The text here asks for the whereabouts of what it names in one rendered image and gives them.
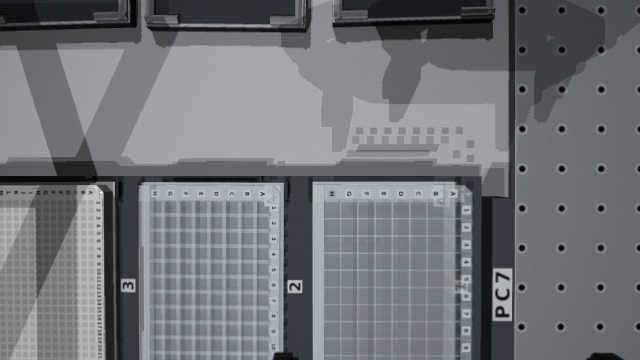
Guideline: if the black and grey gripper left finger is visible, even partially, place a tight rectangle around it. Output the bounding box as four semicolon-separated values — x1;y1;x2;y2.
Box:
273;352;299;360

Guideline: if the dark grey plate carrier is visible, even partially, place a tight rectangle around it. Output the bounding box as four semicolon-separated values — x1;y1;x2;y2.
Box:
0;176;513;360

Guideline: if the grey flat base plate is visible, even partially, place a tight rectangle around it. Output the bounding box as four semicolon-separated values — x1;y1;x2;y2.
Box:
515;0;640;360

